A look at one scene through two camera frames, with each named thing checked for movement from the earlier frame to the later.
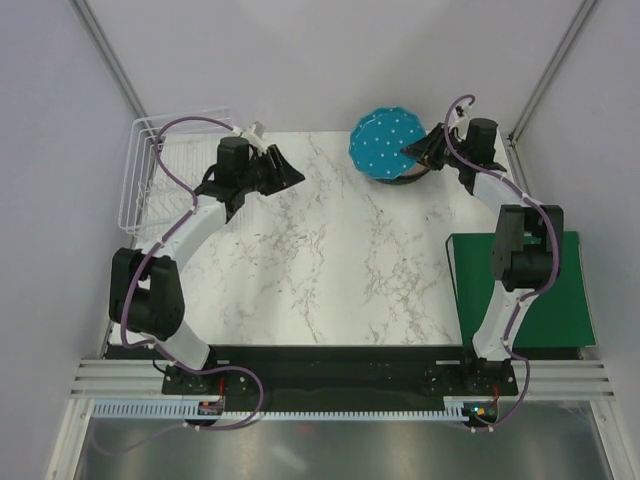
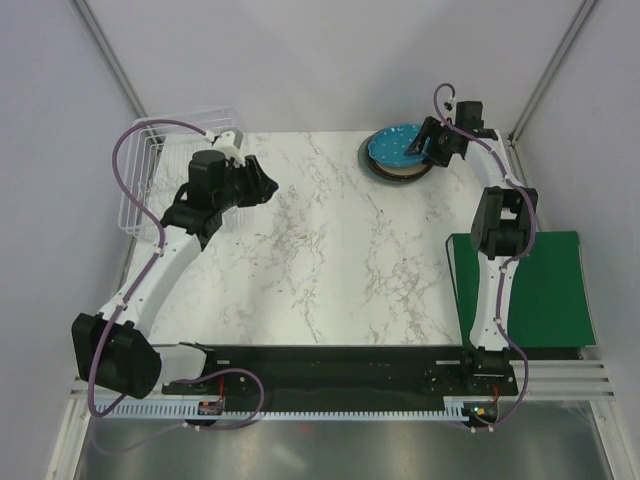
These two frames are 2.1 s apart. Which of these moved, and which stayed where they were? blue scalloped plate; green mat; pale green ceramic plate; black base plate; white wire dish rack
Moved: blue scalloped plate; pale green ceramic plate
Stayed: green mat; black base plate; white wire dish rack
